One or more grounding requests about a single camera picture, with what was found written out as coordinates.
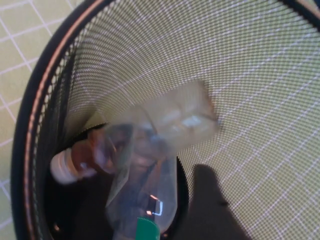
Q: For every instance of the white-cap brown-label bottle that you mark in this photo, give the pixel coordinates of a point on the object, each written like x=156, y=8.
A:
x=82, y=157

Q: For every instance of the black mesh wastebasket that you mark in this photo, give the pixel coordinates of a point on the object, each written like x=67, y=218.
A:
x=175, y=50

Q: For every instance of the clear green-label bottle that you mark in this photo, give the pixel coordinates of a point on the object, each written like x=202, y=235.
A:
x=147, y=225

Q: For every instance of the green checkered tablecloth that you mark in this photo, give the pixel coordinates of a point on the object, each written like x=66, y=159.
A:
x=15, y=50

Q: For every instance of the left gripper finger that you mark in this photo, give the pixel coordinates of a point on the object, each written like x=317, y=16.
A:
x=207, y=212

